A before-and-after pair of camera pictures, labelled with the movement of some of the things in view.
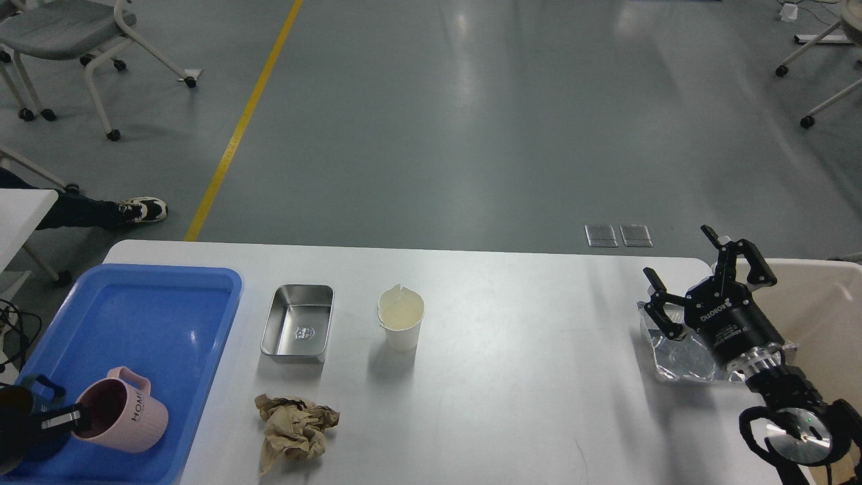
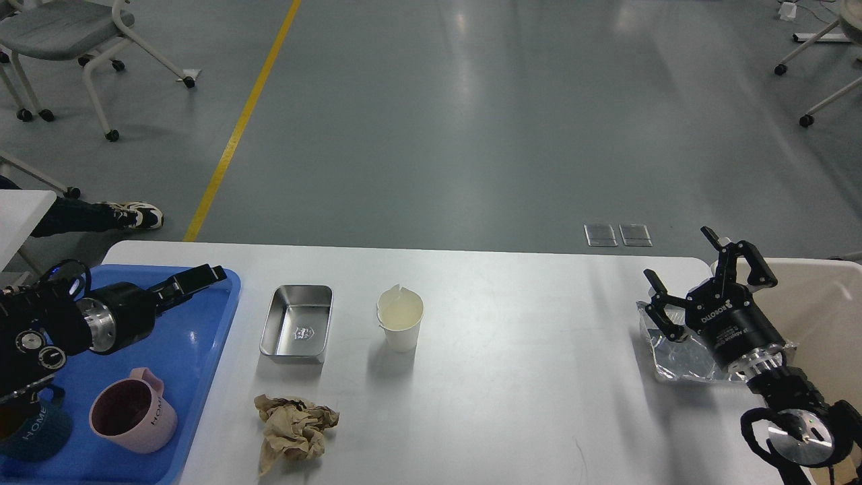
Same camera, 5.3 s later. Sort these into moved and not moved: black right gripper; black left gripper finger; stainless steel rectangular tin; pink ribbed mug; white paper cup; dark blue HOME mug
Moved: black left gripper finger; pink ribbed mug
Not moved: dark blue HOME mug; white paper cup; black right gripper; stainless steel rectangular tin
